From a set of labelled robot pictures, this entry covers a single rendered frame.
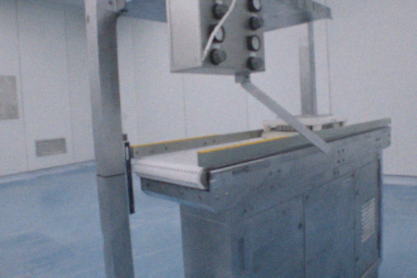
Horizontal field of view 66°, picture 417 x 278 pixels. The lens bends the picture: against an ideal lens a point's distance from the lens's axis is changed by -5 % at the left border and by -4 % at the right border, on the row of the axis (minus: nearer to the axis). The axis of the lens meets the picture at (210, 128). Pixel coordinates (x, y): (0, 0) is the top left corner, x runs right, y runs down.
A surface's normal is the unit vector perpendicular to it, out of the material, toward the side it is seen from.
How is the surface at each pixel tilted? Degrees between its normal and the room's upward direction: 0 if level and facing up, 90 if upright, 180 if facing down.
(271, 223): 90
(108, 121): 90
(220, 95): 90
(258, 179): 90
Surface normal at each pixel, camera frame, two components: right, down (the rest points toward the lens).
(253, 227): 0.71, 0.00
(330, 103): -0.60, 0.08
